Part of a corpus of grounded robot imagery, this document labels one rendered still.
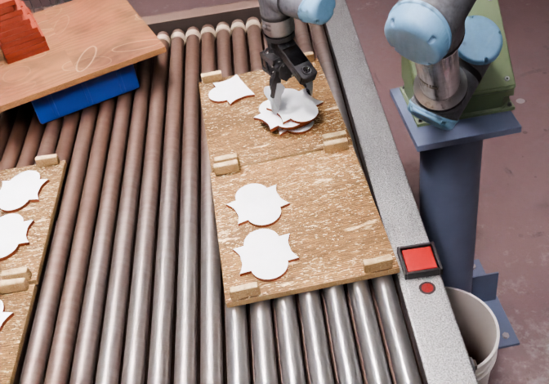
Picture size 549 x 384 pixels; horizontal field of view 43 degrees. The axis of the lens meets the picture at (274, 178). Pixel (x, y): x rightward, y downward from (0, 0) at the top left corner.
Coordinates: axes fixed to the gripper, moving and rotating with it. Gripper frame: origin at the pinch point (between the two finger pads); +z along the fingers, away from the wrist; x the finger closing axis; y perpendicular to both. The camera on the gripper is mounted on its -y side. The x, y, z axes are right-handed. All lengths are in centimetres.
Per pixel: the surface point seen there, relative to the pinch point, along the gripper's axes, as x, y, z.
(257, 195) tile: 23.8, -18.2, 4.0
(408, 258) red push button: 10, -53, 6
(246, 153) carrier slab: 17.0, -2.4, 4.8
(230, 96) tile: 7.5, 20.6, 4.0
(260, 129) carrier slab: 9.2, 3.4, 4.8
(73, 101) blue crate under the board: 42, 50, 3
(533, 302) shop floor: -63, -33, 99
